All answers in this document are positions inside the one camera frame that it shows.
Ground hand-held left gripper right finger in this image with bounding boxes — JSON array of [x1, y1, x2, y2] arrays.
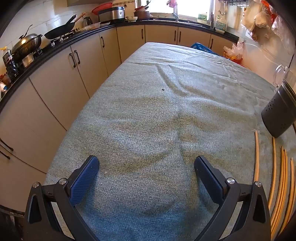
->
[[194, 156, 271, 241]]

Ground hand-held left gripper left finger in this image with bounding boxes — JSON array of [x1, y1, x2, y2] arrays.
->
[[24, 155, 100, 241]]

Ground bundle of wooden chopsticks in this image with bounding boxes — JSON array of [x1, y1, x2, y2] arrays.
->
[[270, 146, 285, 231]]

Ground dark grey perforated utensil holder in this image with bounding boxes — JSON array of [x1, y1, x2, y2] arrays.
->
[[261, 79, 296, 138]]

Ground grey-green table cloth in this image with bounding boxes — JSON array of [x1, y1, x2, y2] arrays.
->
[[44, 42, 296, 241]]

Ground beige kitchen cabinets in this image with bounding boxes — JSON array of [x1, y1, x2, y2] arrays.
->
[[0, 23, 238, 212]]

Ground clear bag with red contents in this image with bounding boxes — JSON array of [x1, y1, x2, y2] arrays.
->
[[223, 42, 246, 65]]

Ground clear glass mug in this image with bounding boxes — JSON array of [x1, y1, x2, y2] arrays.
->
[[273, 64, 296, 89]]

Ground black countertop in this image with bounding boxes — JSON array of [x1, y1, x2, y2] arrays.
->
[[0, 18, 239, 112]]

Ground blue plastic bag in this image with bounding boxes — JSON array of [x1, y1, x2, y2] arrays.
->
[[191, 42, 223, 55]]

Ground dark foil packet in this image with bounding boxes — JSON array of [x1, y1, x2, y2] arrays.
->
[[2, 49, 19, 77]]

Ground gas stove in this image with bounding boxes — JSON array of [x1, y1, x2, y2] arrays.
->
[[49, 31, 78, 45]]

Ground steel wok with lid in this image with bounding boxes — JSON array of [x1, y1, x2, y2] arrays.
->
[[10, 24, 43, 62]]

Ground black wok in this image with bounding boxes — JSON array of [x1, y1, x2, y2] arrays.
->
[[44, 15, 77, 40]]

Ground white carton with green print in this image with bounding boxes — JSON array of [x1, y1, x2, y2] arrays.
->
[[215, 15, 228, 33]]

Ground silver rice cooker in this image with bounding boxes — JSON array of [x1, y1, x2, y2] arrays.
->
[[97, 6, 127, 23]]

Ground hanging plastic bags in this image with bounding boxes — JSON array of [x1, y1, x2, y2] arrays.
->
[[241, 0, 284, 42]]

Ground steel faucet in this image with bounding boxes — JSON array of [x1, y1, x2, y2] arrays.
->
[[171, 6, 180, 22]]

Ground window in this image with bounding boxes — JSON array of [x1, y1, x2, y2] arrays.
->
[[136, 0, 214, 19]]

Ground red plastic basin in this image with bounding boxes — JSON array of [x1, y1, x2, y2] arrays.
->
[[91, 3, 113, 13]]

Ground brown clay pot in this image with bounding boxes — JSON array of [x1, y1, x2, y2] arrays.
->
[[134, 10, 151, 21]]

